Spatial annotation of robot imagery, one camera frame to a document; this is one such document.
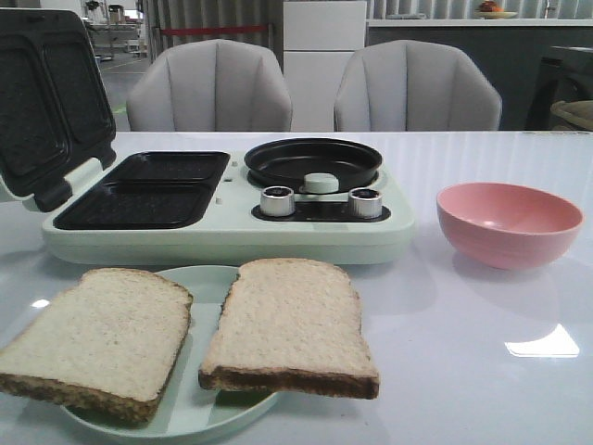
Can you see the white bread slice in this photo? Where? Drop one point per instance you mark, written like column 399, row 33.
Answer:
column 108, row 345
column 291, row 324

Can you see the pink plastic bowl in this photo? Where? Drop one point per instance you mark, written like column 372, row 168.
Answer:
column 507, row 226

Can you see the breakfast maker hinged lid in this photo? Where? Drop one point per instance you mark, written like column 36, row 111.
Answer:
column 54, row 110

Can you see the mint green breakfast maker base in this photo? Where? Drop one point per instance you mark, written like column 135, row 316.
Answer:
column 158, row 208

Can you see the left silver control knob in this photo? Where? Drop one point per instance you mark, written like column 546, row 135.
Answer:
column 277, row 201

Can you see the silver control knob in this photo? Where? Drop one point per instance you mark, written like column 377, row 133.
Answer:
column 277, row 201
column 364, row 203

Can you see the black round frying pan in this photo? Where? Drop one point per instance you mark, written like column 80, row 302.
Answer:
column 287, row 162

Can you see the right silver control knob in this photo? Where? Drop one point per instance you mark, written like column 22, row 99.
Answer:
column 364, row 203

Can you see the left grey upholstered chair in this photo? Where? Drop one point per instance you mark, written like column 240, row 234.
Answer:
column 211, row 86

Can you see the grey upholstered chair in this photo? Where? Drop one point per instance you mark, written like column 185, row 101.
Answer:
column 211, row 86
column 413, row 86

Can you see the right grey upholstered chair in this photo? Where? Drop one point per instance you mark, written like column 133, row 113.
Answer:
column 413, row 86

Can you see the white cabinet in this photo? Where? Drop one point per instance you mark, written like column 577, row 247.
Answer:
column 319, row 39

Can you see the mint green round plate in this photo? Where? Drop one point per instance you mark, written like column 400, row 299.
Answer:
column 187, row 413

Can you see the grey counter with white top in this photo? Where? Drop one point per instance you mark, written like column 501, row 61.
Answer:
column 508, row 51

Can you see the fruit plate on counter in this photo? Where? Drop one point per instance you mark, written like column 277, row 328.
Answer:
column 492, row 10

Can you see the dark appliance at right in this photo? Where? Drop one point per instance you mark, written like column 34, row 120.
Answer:
column 564, row 74

